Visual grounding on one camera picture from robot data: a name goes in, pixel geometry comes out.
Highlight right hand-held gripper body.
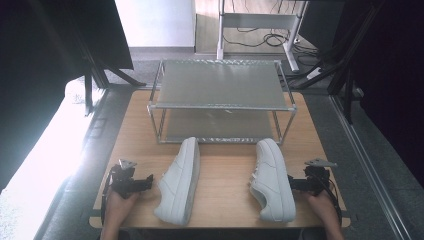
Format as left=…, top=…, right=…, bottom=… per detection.
left=301, top=157, right=338, bottom=197

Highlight black metal stand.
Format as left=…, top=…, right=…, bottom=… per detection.
left=289, top=0, right=388, bottom=125
left=71, top=29, right=148, bottom=116

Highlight metal two-tier shoe rack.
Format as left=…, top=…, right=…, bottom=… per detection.
left=146, top=59, right=298, bottom=146

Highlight dark curtain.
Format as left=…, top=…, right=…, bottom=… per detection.
left=333, top=0, right=424, bottom=188
left=0, top=0, right=135, bottom=193

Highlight white sneaker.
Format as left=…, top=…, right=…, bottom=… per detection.
left=153, top=136, right=201, bottom=226
left=248, top=137, right=297, bottom=224

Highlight person's right hand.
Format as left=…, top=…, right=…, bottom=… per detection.
left=302, top=190, right=335, bottom=219

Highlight person's left hand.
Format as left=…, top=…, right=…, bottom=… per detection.
left=105, top=190, right=140, bottom=222

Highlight white power strip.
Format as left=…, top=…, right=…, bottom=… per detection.
left=305, top=66, right=322, bottom=81

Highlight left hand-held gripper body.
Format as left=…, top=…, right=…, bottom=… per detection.
left=109, top=158, right=138, bottom=200

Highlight black floor cables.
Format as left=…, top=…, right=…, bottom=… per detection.
left=222, top=0, right=321, bottom=68

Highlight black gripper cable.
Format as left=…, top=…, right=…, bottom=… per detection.
left=319, top=178, right=344, bottom=228
left=100, top=166, right=116, bottom=225

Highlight white metal desk frame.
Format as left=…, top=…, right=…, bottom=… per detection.
left=215, top=0, right=310, bottom=73

